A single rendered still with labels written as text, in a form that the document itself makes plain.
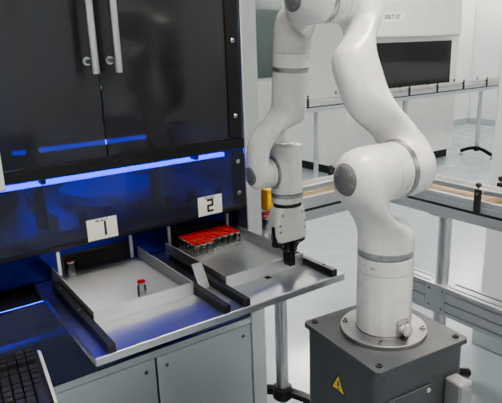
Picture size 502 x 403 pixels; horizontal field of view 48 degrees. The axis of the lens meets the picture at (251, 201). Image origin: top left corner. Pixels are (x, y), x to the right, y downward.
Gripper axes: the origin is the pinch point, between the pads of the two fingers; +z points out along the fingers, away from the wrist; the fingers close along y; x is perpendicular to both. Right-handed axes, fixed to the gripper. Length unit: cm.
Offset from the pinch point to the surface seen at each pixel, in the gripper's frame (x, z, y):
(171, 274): -15.3, 2.0, 28.4
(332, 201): -41, 1, -53
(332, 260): -163, 87, -165
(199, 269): -8.0, -0.5, 23.6
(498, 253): -26, 41, -144
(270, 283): 2.9, 4.3, 8.7
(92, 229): -29, -11, 44
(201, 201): -29.1, -12.4, 10.1
